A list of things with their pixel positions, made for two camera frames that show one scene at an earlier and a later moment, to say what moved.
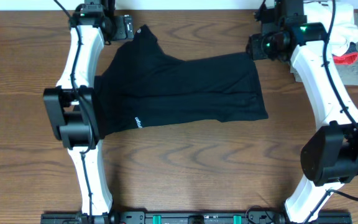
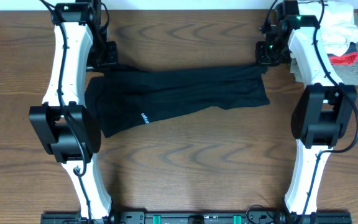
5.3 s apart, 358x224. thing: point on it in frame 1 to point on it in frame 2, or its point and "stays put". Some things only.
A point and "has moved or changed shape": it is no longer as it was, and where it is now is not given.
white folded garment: x=343 y=30 stays put
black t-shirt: x=142 y=87 has moved or changed shape
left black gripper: x=122 y=33 to x=112 y=60
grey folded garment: x=352 y=74 stays put
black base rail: x=189 y=218 stays put
